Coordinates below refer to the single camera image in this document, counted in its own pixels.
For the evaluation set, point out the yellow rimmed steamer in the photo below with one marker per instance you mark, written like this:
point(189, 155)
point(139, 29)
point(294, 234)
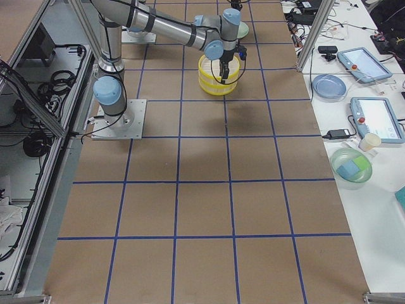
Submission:
point(209, 71)

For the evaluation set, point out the upper teach pendant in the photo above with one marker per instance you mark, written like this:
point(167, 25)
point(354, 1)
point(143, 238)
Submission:
point(363, 65)

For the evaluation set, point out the teach pendant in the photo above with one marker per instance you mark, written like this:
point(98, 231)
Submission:
point(375, 115)
point(363, 65)

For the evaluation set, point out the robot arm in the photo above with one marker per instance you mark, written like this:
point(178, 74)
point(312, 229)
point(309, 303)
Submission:
point(215, 35)
point(135, 31)

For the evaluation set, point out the light green plate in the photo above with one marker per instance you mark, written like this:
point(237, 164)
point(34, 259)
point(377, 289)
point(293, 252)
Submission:
point(243, 30)

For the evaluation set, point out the lower teach pendant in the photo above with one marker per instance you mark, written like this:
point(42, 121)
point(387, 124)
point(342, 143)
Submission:
point(375, 115)

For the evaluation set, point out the white crumpled cloth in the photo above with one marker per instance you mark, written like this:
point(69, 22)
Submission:
point(11, 215)

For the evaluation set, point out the aluminium frame post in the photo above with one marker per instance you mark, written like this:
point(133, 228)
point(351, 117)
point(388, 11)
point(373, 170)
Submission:
point(319, 21)

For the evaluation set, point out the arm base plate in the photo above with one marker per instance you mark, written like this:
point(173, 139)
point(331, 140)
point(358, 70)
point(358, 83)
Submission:
point(138, 37)
point(129, 126)

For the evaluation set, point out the black power brick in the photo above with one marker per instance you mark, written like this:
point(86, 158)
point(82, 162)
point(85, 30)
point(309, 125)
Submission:
point(338, 134)

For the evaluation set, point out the blue plate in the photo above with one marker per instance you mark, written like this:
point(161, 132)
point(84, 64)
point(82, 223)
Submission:
point(329, 87)

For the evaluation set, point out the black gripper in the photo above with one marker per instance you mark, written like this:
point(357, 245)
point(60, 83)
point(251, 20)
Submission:
point(234, 4)
point(227, 56)

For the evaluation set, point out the black webcam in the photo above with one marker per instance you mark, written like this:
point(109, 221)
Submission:
point(328, 52)

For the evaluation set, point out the green plate with blocks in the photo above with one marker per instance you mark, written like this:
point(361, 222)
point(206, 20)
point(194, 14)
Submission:
point(351, 165)

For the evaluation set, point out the paper cup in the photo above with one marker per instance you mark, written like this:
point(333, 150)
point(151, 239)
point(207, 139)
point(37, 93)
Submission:
point(370, 141)

